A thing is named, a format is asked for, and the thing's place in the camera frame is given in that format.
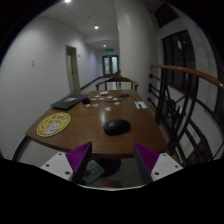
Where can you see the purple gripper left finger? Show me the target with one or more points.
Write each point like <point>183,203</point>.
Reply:
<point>78,159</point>

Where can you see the dark window frame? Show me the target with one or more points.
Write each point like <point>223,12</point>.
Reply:
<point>178,51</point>

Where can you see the dark closed laptop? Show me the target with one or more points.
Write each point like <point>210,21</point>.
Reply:
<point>69,101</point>

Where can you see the black computer mouse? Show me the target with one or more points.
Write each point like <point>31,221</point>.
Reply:
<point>116,127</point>

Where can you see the wooden stair handrail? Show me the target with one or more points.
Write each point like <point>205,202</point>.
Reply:
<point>196,73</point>

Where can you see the glass double door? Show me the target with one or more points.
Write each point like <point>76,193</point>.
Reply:
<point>110,64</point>

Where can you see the wooden chair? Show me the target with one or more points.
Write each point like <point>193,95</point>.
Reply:
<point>118,78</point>

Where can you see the small black box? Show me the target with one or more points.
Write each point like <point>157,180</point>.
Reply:
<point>86,101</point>

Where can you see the yellow round mouse pad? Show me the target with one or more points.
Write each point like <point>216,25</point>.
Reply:
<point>53,124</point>

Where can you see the side room door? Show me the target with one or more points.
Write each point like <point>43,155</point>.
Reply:
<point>72,69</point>

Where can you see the green object under table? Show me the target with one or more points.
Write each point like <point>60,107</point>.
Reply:
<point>93,171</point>

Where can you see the white card on table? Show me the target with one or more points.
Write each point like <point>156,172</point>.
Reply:
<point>108,108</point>

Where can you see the white paper booklet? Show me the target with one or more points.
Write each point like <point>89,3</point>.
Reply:
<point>140,105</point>

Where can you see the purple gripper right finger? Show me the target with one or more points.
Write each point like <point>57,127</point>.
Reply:
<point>146,160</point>

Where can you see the black metal railing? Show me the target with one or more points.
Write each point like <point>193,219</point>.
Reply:
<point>186,140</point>

